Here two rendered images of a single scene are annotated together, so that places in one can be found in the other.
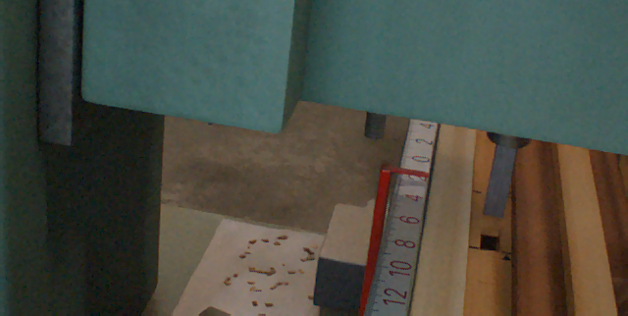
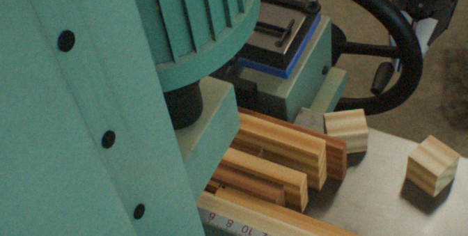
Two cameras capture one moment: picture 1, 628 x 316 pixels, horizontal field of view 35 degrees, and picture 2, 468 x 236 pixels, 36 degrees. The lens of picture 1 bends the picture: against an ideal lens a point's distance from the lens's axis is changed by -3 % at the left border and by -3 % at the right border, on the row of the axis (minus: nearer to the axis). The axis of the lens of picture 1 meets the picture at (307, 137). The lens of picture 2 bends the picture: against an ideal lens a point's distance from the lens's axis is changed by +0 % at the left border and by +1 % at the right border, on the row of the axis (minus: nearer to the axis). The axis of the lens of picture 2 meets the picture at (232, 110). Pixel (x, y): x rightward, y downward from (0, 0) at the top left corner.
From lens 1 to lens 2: 0.53 m
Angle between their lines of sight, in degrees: 55
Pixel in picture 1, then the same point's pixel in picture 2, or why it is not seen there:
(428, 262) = (235, 218)
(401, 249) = (233, 225)
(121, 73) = not seen: outside the picture
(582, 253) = (244, 161)
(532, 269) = (242, 182)
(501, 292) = (246, 197)
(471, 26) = (202, 159)
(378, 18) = not seen: hidden behind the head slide
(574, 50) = (221, 129)
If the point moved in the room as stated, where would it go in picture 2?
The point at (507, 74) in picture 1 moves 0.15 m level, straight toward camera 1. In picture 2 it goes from (212, 156) to (360, 218)
